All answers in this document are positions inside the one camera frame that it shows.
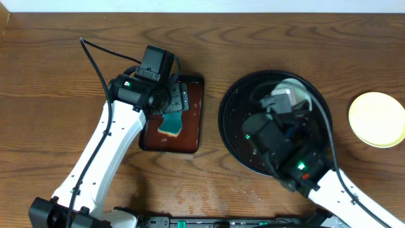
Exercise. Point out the round black serving tray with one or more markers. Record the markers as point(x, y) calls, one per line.
point(236, 107)

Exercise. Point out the pale green plate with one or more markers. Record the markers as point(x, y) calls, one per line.
point(296, 91)

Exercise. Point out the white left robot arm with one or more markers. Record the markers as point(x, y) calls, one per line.
point(80, 200)

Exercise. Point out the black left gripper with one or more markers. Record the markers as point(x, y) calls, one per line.
point(181, 95)

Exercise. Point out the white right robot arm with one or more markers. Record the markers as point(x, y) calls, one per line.
point(321, 181)

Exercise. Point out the black rectangular water tray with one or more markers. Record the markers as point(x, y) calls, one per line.
point(187, 140)

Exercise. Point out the yellow plate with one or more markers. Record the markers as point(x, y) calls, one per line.
point(377, 119)

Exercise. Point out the green scrubbing sponge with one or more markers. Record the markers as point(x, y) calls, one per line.
point(172, 124)

